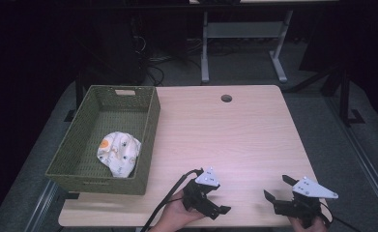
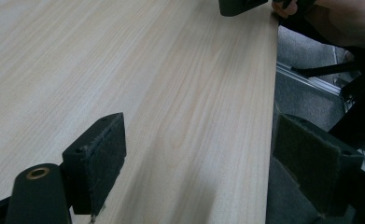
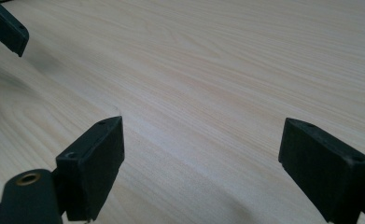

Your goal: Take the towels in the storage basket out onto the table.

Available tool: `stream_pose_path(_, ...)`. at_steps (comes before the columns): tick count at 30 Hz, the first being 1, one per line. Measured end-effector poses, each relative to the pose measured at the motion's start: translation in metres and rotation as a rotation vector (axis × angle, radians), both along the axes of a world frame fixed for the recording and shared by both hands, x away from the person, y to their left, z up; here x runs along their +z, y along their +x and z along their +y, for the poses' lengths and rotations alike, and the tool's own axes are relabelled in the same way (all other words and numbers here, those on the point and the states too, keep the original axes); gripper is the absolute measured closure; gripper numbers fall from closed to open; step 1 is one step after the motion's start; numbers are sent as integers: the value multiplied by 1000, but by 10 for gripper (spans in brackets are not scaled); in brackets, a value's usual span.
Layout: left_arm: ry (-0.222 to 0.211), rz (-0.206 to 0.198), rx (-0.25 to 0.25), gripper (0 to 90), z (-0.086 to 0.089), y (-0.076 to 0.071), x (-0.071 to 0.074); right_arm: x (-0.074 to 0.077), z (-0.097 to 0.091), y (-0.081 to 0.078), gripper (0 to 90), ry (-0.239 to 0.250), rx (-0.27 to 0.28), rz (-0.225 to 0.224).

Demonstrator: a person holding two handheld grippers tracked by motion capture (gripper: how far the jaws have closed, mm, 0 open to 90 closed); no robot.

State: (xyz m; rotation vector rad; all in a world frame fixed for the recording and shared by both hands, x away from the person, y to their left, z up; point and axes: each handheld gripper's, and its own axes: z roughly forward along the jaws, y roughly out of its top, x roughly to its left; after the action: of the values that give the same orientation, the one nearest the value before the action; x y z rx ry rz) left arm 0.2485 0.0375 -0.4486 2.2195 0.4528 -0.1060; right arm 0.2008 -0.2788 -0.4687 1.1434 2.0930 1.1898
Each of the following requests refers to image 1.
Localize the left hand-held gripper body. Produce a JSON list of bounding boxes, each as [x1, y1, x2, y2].
[[181, 166, 221, 217]]

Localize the person's left hand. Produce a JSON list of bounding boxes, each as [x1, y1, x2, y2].
[[148, 189, 208, 232]]

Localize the person's right hand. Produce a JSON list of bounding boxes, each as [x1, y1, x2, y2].
[[287, 216, 329, 232]]

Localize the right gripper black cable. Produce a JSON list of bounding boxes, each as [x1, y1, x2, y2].
[[317, 201, 363, 232]]

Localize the white patterned cloth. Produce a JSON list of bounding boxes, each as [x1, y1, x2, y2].
[[96, 130, 142, 179]]

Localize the black metal stand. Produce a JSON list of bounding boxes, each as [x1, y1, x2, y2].
[[63, 69, 85, 123], [284, 64, 366, 128]]

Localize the tangle of floor cables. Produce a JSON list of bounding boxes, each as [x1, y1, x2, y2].
[[130, 33, 204, 87]]

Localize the metal floor rail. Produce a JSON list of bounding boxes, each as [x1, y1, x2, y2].
[[24, 179, 59, 232], [324, 95, 378, 224]]

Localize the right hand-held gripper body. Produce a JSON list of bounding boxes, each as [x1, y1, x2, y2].
[[273, 176, 339, 229]]

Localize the green woven basket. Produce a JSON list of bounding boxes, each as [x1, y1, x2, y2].
[[44, 84, 161, 196]]

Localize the grey metal desk frame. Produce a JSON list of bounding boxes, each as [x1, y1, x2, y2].
[[200, 9, 295, 84]]

